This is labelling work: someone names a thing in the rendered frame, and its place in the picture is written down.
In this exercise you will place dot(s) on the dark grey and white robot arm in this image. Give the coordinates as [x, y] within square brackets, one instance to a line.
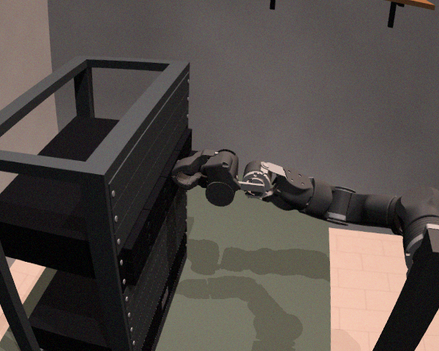
[414, 212]

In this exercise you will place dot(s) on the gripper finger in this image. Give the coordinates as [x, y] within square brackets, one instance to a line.
[188, 163]
[188, 182]

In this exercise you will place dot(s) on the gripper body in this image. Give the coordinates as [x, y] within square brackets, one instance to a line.
[223, 180]

